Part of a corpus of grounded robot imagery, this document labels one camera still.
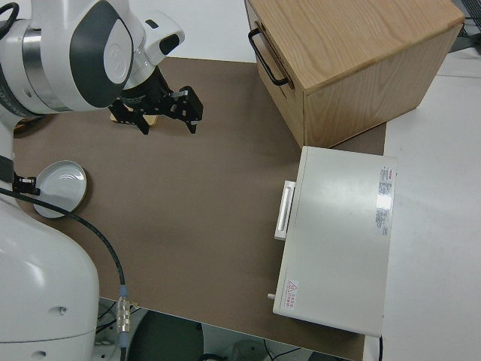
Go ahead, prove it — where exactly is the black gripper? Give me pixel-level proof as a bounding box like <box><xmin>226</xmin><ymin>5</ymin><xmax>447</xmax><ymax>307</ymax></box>
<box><xmin>108</xmin><ymin>69</ymin><xmax>204</xmax><ymax>136</ymax></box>

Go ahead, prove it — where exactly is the gray round plate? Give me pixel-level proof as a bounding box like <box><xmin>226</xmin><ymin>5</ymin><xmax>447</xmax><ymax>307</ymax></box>
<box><xmin>32</xmin><ymin>160</ymin><xmax>89</xmax><ymax>220</ymax></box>

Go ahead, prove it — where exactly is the wooden mug tree stand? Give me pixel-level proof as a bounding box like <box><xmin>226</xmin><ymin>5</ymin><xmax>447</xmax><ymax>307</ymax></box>
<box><xmin>108</xmin><ymin>105</ymin><xmax>159</xmax><ymax>128</ymax></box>

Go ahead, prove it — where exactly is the brown table mat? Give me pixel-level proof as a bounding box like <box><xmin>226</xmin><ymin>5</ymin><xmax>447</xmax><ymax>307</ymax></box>
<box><xmin>13</xmin><ymin>56</ymin><xmax>388</xmax><ymax>356</ymax></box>

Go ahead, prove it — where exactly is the wooden drawer box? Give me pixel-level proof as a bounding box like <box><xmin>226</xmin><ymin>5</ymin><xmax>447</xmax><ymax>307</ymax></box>
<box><xmin>244</xmin><ymin>0</ymin><xmax>465</xmax><ymax>150</ymax></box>

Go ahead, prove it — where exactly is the white toaster oven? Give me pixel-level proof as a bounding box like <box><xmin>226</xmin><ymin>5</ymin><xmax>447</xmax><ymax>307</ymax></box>
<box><xmin>265</xmin><ymin>145</ymin><xmax>398</xmax><ymax>337</ymax></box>

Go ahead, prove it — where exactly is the black drawer handle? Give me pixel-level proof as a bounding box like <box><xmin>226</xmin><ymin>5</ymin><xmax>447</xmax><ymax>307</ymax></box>
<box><xmin>247</xmin><ymin>29</ymin><xmax>290</xmax><ymax>87</ymax></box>

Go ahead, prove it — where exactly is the thick black connector cable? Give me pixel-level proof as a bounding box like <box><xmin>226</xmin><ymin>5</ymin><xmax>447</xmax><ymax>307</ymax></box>
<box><xmin>0</xmin><ymin>187</ymin><xmax>135</xmax><ymax>361</ymax></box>

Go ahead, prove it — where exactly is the black cable clamp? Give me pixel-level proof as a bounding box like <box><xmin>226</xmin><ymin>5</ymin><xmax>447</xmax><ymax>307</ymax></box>
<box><xmin>13</xmin><ymin>174</ymin><xmax>41</xmax><ymax>196</ymax></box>

